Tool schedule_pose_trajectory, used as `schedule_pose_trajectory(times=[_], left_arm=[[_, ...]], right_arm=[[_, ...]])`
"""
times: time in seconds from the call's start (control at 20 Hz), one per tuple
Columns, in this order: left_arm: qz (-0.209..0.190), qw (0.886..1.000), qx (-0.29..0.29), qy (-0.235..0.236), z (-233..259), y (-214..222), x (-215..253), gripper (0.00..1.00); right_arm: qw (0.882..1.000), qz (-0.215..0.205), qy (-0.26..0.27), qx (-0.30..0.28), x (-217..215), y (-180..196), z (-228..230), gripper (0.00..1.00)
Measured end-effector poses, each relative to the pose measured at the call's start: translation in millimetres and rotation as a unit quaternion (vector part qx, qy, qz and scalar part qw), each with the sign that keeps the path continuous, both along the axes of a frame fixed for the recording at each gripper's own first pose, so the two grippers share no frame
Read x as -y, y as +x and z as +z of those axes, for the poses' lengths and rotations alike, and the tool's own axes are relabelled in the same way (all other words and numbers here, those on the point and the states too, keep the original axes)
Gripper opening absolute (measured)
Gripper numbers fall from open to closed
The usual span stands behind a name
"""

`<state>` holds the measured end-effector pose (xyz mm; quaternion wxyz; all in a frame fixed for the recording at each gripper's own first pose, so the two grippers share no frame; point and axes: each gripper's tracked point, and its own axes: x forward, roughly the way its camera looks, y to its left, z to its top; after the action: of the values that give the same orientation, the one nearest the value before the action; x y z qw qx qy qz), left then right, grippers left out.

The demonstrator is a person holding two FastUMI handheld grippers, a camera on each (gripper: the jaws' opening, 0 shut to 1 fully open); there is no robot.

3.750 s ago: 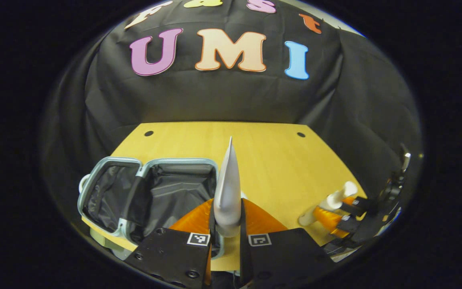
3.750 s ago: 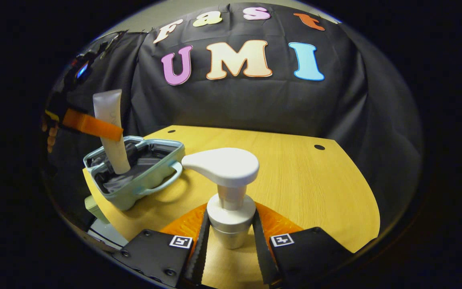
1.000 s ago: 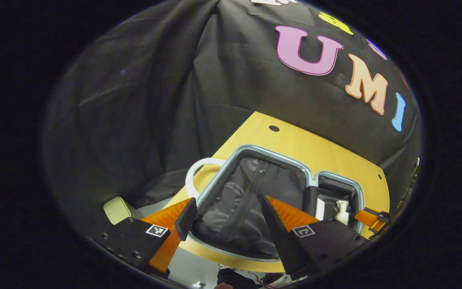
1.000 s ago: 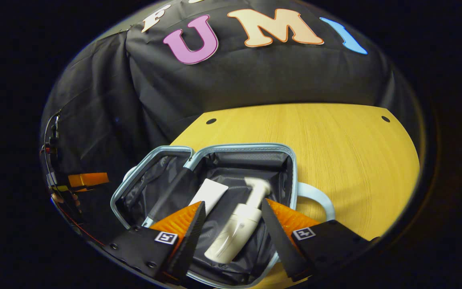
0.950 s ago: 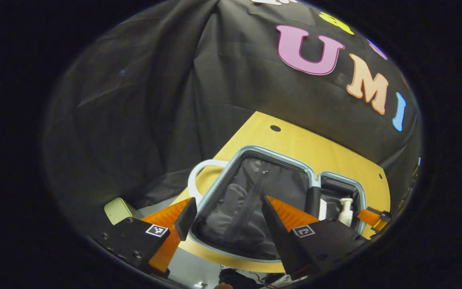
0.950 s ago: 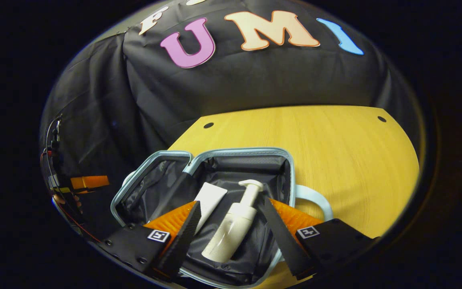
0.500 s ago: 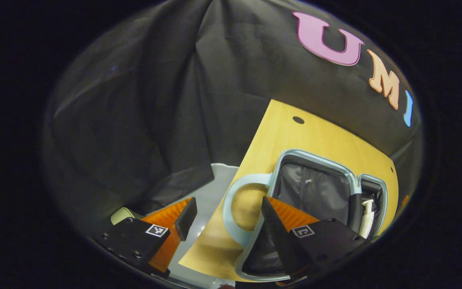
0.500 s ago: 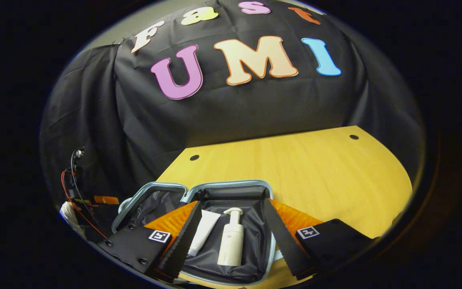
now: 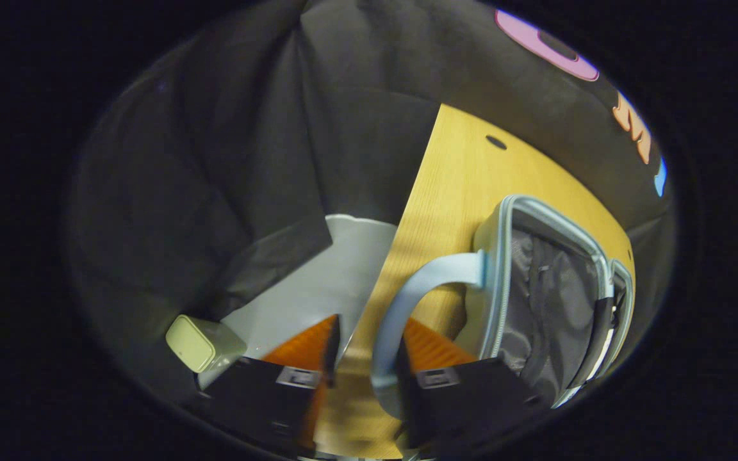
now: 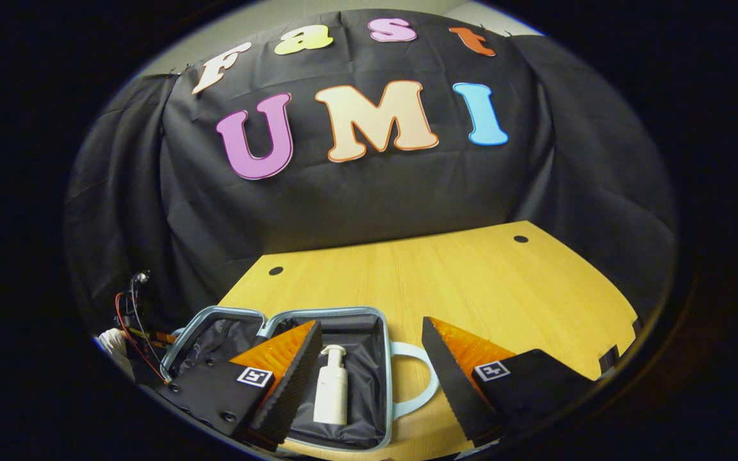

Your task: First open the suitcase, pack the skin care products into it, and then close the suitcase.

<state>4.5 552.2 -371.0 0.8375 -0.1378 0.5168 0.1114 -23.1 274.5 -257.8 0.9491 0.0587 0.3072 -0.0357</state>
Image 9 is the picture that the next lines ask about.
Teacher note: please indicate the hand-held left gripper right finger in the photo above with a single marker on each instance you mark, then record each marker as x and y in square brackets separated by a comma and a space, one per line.
[407, 390]

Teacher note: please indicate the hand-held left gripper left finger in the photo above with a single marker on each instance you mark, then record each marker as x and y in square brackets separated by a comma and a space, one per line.
[332, 352]

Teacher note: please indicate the cream rectangular container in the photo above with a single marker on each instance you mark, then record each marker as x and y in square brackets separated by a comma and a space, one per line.
[199, 342]

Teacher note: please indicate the black backdrop cloth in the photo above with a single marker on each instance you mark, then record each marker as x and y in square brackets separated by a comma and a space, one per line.
[215, 160]

